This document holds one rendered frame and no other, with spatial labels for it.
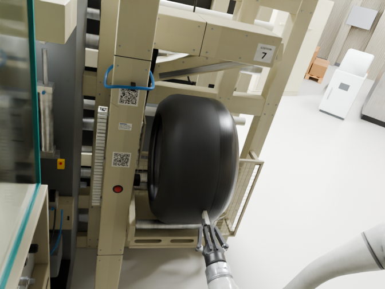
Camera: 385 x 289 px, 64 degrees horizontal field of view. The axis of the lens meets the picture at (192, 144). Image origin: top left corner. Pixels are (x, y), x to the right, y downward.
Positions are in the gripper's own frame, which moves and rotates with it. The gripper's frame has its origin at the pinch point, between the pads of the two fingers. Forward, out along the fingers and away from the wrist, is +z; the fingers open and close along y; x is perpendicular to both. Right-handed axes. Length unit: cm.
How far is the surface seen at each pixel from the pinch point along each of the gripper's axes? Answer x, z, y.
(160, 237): 28.1, 10.5, 12.9
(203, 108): -32.1, 31.7, 3.2
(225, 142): -27.0, 16.7, -4.3
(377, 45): 117, 804, -800
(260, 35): -57, 59, -23
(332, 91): 123, 408, -383
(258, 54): -49, 58, -24
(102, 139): -15, 28, 42
